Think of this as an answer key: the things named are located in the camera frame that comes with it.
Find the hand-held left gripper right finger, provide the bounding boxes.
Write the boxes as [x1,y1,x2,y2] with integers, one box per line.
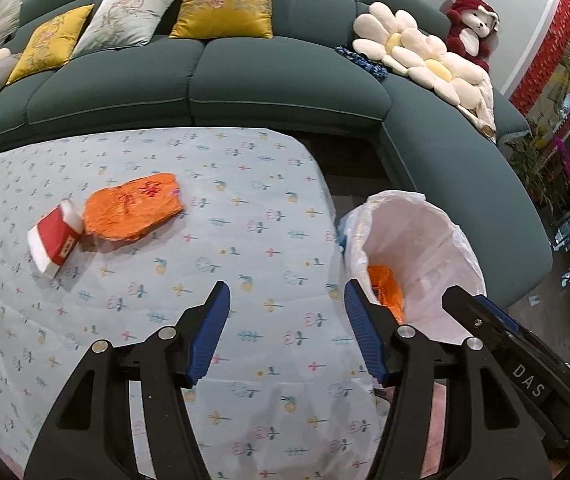
[344,280,550,480]

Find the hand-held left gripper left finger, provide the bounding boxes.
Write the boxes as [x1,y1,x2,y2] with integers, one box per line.
[24,281,230,480]

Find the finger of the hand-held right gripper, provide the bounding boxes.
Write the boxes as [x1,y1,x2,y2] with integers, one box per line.
[442,285,510,348]
[477,296,529,339]

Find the small orange snack packet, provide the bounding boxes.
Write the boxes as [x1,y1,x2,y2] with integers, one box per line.
[367,265,406,326]

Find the bin with white bag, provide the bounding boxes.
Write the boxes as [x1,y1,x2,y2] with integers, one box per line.
[339,190,488,356]

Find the floral tablecloth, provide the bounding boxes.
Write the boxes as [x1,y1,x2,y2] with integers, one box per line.
[0,126,396,480]

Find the large orange snack packet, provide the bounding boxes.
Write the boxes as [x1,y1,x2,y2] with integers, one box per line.
[82,172,184,242]

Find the green potted plant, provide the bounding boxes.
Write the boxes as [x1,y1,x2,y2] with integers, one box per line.
[507,130,570,216]

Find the pink orchid flowers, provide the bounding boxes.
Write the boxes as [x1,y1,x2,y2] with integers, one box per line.
[555,137,570,186]

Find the red and white box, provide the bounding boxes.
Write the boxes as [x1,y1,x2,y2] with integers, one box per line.
[27,199,86,279]

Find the white flower cushion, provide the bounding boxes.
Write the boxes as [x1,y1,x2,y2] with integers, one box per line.
[352,1,448,78]
[407,52,483,107]

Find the teal sofa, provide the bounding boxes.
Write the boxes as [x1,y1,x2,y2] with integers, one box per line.
[0,0,553,311]

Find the blue patterned cloth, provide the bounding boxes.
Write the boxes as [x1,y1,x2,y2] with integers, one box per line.
[335,45,390,80]

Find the red monkey plush toy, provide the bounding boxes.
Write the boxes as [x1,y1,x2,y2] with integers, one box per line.
[437,0,500,73]

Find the white embroidered cushion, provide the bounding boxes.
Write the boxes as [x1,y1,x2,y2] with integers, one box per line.
[71,0,182,58]

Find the large yellow embroidered cushion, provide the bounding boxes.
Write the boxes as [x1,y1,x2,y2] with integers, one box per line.
[169,0,280,41]

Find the small yellow embroidered cushion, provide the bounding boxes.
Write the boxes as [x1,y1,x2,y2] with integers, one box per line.
[6,4,96,86]

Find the red framed wall painting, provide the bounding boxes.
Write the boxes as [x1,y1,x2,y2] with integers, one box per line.
[510,0,570,116]

